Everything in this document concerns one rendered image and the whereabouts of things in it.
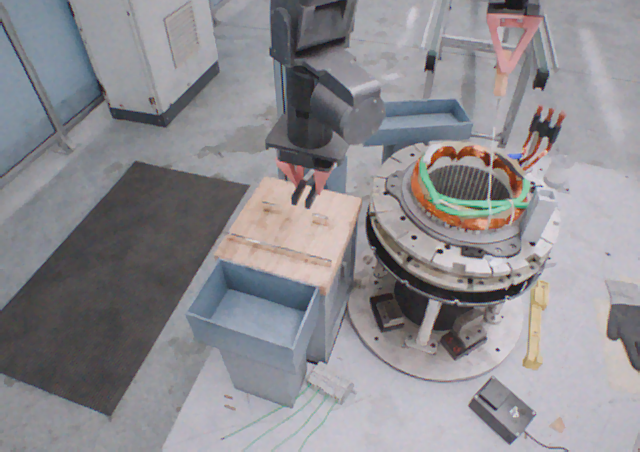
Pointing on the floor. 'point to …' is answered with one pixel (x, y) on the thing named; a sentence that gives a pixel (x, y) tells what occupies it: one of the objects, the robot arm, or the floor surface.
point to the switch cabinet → (145, 39)
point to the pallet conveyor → (536, 66)
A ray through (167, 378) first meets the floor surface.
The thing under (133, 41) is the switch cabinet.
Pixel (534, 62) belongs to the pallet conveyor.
